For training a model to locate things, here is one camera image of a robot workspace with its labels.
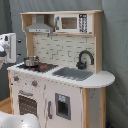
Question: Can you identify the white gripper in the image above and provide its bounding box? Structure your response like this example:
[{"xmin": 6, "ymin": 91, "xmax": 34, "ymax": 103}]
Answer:
[{"xmin": 0, "ymin": 33, "xmax": 16, "ymax": 63}]

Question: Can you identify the small silver pot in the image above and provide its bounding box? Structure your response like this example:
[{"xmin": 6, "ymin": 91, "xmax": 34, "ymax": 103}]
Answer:
[{"xmin": 24, "ymin": 56, "xmax": 39, "ymax": 67}]

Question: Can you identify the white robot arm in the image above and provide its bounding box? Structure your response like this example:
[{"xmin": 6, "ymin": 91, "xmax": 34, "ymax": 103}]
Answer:
[{"xmin": 0, "ymin": 33, "xmax": 40, "ymax": 128}]

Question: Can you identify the white wooden toy kitchen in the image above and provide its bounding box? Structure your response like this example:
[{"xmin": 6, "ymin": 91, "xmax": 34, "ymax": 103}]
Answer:
[{"xmin": 8, "ymin": 10, "xmax": 115, "ymax": 128}]

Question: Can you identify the grey range hood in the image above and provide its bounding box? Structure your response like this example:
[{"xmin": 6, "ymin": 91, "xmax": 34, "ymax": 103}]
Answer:
[{"xmin": 25, "ymin": 15, "xmax": 53, "ymax": 34}]

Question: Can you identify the left red stove knob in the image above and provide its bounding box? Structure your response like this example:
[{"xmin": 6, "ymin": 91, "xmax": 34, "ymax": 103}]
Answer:
[{"xmin": 12, "ymin": 75, "xmax": 20, "ymax": 82}]

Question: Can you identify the red stove knob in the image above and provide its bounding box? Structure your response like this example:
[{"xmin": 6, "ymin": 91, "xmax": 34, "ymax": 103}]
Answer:
[
  {"xmin": 32, "ymin": 81, "xmax": 38, "ymax": 87},
  {"xmin": 12, "ymin": 75, "xmax": 20, "ymax": 82}
]

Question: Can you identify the black stovetop with red burners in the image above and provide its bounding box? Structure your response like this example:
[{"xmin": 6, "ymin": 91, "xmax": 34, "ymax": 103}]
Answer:
[{"xmin": 20, "ymin": 63, "xmax": 56, "ymax": 73}]

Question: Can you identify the right red stove knob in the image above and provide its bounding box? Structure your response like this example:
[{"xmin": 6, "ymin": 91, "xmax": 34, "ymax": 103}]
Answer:
[{"xmin": 32, "ymin": 81, "xmax": 38, "ymax": 87}]

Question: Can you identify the white toy microwave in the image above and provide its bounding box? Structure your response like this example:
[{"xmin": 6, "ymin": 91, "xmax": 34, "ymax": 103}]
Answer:
[{"xmin": 55, "ymin": 14, "xmax": 93, "ymax": 33}]

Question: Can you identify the oven door with window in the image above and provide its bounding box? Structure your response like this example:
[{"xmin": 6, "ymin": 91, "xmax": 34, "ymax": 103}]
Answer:
[{"xmin": 18, "ymin": 90, "xmax": 37, "ymax": 115}]

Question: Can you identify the grey sink basin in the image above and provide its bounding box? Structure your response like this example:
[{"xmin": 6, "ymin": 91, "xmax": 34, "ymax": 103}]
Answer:
[{"xmin": 53, "ymin": 67, "xmax": 92, "ymax": 81}]

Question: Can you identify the black curved faucet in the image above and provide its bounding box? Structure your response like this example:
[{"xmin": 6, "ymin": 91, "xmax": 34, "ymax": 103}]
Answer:
[{"xmin": 76, "ymin": 50, "xmax": 94, "ymax": 70}]

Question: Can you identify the grey ice dispenser panel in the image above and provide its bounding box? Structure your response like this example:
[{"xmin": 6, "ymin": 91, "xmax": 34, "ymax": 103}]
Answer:
[{"xmin": 55, "ymin": 93, "xmax": 71, "ymax": 120}]

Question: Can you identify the grey cabinet door handle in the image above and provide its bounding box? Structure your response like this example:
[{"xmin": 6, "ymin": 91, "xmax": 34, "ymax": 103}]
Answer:
[{"xmin": 48, "ymin": 101, "xmax": 52, "ymax": 119}]

